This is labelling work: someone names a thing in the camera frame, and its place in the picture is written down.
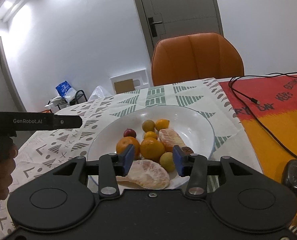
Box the dark red fruit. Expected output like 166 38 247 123
123 128 137 138
181 146 194 156

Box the yellow-green lemon front plate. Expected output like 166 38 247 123
159 152 175 173

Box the large peeled pomelo segment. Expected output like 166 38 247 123
116 159 170 190

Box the peeled pomelo piece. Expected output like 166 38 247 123
158 128 186 152

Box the large orange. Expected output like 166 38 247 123
140 138 165 161

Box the small tangerine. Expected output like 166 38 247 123
155 119 170 131
144 131 158 140

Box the small tangerine front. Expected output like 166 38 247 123
155 119 170 131

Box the green-yellow lime fruit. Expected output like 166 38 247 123
142 120 155 133

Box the grey door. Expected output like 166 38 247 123
135 0 223 56
0 37 26 112

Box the white ceramic plate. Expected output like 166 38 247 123
87 106 215 189

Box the patterned white tablecloth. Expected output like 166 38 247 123
0 77 264 240

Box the black metal rack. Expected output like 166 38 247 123
44 90 87 113

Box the blue white plastic bag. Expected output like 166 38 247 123
56 81 77 102

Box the clear plastic bag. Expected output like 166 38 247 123
88 86 112 101

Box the brown cardboard piece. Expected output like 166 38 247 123
114 79 135 94

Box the red orange cloth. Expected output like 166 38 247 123
217 74 297 221

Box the orange leather chair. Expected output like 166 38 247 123
151 33 244 86

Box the black cable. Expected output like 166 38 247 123
228 69 297 162

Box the white foam packaging frame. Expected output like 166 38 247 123
110 69 149 94

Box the black door handle lock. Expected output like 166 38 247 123
148 17 163 37

